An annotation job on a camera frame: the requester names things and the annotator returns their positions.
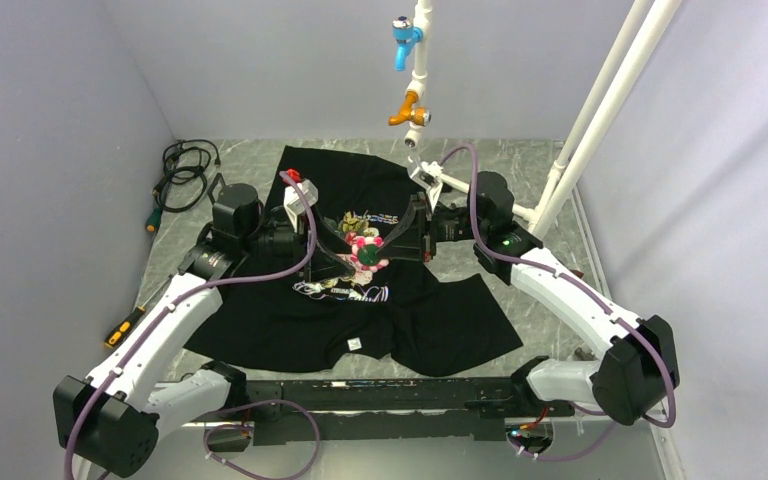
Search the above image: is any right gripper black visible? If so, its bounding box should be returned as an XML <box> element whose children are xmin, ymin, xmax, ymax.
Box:
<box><xmin>375</xmin><ymin>192</ymin><xmax>487</xmax><ymax>263</ymax></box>

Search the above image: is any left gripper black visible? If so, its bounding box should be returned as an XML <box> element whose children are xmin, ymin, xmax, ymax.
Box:
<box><xmin>242</xmin><ymin>203</ymin><xmax>355</xmax><ymax>283</ymax></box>

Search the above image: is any black floral print t-shirt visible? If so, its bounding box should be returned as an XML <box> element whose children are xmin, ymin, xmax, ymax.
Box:
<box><xmin>186</xmin><ymin>146</ymin><xmax>522</xmax><ymax>377</ymax></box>

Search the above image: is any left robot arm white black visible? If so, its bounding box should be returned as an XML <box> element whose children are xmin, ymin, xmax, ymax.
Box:
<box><xmin>53</xmin><ymin>173</ymin><xmax>325</xmax><ymax>479</ymax></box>

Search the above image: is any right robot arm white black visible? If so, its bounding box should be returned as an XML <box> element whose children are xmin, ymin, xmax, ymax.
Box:
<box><xmin>355</xmin><ymin>171</ymin><xmax>680</xmax><ymax>428</ymax></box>

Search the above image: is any orange tap valve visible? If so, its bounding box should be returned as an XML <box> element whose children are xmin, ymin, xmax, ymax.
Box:
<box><xmin>387</xmin><ymin>90</ymin><xmax>432</xmax><ymax>127</ymax></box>

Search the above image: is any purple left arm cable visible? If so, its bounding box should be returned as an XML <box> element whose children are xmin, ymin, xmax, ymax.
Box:
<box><xmin>61</xmin><ymin>170</ymin><xmax>322</xmax><ymax>480</ymax></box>

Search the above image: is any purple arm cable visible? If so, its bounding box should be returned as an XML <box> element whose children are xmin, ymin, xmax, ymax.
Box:
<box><xmin>61</xmin><ymin>170</ymin><xmax>322</xmax><ymax>480</ymax></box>
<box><xmin>439</xmin><ymin>142</ymin><xmax>679</xmax><ymax>464</ymax></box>

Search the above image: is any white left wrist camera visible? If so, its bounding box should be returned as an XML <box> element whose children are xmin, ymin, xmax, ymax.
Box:
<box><xmin>280</xmin><ymin>169</ymin><xmax>319</xmax><ymax>217</ymax></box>

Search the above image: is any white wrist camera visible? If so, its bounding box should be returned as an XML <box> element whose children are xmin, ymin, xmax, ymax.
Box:
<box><xmin>407</xmin><ymin>161</ymin><xmax>445</xmax><ymax>211</ymax></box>
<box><xmin>280</xmin><ymin>169</ymin><xmax>319</xmax><ymax>217</ymax></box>

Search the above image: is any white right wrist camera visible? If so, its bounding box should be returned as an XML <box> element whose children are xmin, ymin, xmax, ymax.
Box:
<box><xmin>407</xmin><ymin>161</ymin><xmax>445</xmax><ymax>211</ymax></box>

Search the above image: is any black rectangular frame stand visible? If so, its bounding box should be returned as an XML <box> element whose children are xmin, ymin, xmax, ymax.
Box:
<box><xmin>206</xmin><ymin>172</ymin><xmax>226</xmax><ymax>205</ymax></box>

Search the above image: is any coiled black cable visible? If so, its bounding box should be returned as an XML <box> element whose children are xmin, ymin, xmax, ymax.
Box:
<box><xmin>152</xmin><ymin>139</ymin><xmax>222</xmax><ymax>215</ymax></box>

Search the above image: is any green orange handled screwdriver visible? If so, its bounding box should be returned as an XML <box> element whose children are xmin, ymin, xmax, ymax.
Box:
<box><xmin>145</xmin><ymin>208</ymin><xmax>163</xmax><ymax>233</ymax></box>

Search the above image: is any yellow black handled screwdriver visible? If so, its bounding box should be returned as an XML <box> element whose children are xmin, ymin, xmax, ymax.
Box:
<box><xmin>103</xmin><ymin>274</ymin><xmax>173</xmax><ymax>349</ymax></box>

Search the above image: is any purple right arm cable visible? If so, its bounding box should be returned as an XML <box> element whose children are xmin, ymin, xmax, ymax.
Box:
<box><xmin>439</xmin><ymin>142</ymin><xmax>679</xmax><ymax>464</ymax></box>

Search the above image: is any white pvc pipe frame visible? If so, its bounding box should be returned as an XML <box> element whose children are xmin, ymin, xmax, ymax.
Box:
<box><xmin>404</xmin><ymin>0</ymin><xmax>681</xmax><ymax>237</ymax></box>

